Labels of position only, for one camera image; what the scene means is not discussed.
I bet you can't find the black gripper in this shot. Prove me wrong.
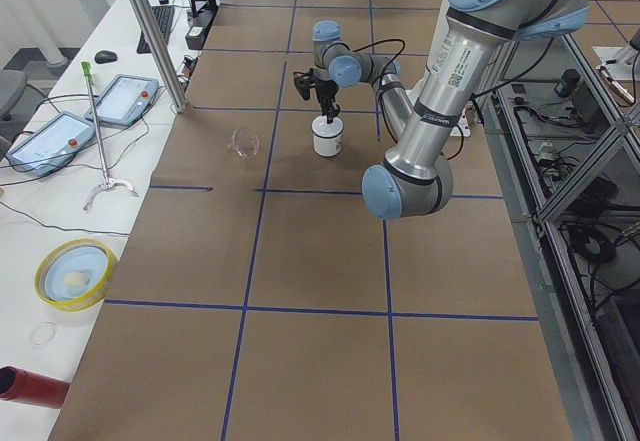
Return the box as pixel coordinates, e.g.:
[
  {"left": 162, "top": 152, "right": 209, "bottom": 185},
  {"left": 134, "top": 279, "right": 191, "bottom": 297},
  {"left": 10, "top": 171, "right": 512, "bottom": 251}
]
[{"left": 293, "top": 68, "right": 340, "bottom": 124}]

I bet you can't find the white enamel mug lid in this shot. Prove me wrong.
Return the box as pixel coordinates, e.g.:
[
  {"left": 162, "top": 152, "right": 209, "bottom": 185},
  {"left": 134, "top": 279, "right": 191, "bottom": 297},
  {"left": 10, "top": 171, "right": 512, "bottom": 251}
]
[{"left": 311, "top": 116, "right": 344, "bottom": 139}]

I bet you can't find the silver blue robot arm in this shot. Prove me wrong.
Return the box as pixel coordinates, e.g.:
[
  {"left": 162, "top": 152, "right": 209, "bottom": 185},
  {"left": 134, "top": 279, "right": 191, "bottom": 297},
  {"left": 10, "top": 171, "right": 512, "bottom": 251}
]
[{"left": 294, "top": 0, "right": 589, "bottom": 220}]

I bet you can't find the white enamel mug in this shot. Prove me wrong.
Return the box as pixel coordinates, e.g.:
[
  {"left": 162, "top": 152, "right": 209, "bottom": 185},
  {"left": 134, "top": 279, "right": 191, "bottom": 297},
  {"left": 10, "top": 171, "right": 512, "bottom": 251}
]
[{"left": 313, "top": 135, "right": 342, "bottom": 157}]

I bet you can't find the black box on table edge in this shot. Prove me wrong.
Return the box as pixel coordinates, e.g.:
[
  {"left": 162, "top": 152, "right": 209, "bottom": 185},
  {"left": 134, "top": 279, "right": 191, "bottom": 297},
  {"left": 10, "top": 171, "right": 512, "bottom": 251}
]
[{"left": 185, "top": 10, "right": 215, "bottom": 50}]

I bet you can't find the black keyboard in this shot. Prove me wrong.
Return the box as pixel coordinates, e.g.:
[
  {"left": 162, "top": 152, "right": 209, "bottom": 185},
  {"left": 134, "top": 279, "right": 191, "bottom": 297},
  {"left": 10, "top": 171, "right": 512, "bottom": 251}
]
[{"left": 136, "top": 5, "right": 175, "bottom": 54}]

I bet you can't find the far teach pendant tablet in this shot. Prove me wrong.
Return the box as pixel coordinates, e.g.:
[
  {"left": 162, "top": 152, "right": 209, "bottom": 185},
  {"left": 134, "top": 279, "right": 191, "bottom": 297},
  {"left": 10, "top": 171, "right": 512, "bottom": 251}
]
[{"left": 95, "top": 74, "right": 159, "bottom": 127}]

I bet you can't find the teach pendant tablet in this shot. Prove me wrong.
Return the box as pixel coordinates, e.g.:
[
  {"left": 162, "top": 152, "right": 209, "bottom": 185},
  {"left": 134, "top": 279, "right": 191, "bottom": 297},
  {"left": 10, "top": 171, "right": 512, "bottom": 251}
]
[
  {"left": 95, "top": 74, "right": 159, "bottom": 127},
  {"left": 7, "top": 111, "right": 95, "bottom": 176}
]

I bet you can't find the black computer mouse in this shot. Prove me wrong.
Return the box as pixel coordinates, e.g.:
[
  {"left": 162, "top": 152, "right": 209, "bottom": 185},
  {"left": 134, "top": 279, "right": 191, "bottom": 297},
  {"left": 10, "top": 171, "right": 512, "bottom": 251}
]
[{"left": 94, "top": 50, "right": 118, "bottom": 64}]

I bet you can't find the reacher grabber stick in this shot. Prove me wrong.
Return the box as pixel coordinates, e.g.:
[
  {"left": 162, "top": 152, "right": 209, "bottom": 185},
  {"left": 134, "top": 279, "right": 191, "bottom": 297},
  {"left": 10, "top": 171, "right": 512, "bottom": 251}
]
[{"left": 81, "top": 61, "right": 138, "bottom": 213}]

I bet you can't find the near teach pendant tablet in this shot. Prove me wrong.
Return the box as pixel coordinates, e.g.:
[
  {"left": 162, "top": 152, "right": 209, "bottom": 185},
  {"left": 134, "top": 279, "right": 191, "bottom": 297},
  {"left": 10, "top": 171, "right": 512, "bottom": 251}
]
[{"left": 7, "top": 111, "right": 95, "bottom": 176}]

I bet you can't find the blue plate with white object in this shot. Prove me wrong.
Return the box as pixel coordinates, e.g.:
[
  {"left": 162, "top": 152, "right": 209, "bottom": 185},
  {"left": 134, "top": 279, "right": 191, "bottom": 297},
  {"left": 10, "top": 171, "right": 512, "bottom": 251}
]
[{"left": 44, "top": 246, "right": 108, "bottom": 302}]

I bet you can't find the yellow tape roll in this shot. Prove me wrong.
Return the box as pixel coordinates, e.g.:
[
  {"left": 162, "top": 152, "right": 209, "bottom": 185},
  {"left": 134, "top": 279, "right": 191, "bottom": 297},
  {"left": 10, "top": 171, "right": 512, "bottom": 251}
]
[{"left": 34, "top": 238, "right": 118, "bottom": 312}]

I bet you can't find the grey office chair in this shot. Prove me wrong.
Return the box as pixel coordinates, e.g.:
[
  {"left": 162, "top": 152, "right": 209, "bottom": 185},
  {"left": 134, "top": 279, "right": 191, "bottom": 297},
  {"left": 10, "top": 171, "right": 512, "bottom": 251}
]
[{"left": 0, "top": 69, "right": 28, "bottom": 120}]

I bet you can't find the red cylinder tube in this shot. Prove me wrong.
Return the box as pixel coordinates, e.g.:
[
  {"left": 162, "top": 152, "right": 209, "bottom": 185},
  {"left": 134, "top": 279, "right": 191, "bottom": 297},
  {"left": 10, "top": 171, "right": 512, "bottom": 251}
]
[{"left": 1, "top": 366, "right": 70, "bottom": 409}]

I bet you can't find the aluminium frame post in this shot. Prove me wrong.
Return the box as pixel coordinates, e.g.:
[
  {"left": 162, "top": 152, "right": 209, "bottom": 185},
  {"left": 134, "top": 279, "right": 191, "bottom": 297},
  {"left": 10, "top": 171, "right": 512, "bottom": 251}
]
[{"left": 129, "top": 0, "right": 187, "bottom": 113}]

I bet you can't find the aluminium frame rail right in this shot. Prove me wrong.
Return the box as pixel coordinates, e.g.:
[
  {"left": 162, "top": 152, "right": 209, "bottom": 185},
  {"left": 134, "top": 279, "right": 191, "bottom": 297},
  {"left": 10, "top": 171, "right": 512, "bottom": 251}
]
[{"left": 479, "top": 36, "right": 639, "bottom": 440}]

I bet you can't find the clear ring on table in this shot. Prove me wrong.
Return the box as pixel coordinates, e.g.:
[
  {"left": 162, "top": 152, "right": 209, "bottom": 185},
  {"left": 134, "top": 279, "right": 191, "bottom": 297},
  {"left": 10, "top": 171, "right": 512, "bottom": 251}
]
[{"left": 30, "top": 321, "right": 58, "bottom": 348}]

